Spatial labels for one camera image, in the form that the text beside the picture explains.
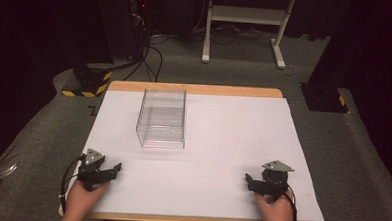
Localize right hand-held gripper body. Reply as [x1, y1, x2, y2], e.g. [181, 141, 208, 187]
[259, 158, 296, 200]

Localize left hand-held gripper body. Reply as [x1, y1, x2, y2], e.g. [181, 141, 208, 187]
[76, 147, 107, 193]

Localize person's right hand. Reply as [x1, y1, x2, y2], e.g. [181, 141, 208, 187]
[253, 188, 296, 221]

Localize white table mat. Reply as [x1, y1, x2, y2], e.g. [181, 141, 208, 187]
[66, 87, 331, 221]

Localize clear plastic box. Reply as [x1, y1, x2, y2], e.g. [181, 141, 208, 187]
[134, 87, 188, 150]

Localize black base with yellow stripes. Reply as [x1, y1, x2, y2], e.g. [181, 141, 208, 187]
[60, 61, 115, 100]

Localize black stand base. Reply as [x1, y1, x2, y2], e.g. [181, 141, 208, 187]
[298, 81, 350, 114]

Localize wooden table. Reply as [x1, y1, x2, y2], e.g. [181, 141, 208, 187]
[57, 78, 325, 221]

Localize dark equipment tower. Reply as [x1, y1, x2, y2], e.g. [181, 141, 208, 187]
[124, 0, 154, 61]

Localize dark curtain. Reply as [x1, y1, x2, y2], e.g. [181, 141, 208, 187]
[302, 0, 392, 187]
[0, 0, 118, 188]

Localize white metal stand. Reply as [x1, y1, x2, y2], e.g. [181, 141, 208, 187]
[201, 0, 297, 71]

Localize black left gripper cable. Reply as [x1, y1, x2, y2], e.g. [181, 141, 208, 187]
[58, 153, 88, 217]

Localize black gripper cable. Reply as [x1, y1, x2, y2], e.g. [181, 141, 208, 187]
[282, 183, 300, 221]
[58, 153, 88, 217]

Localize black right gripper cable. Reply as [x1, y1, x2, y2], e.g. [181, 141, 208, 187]
[282, 183, 300, 221]

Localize black floor cables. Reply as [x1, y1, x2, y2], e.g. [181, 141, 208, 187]
[122, 33, 165, 84]

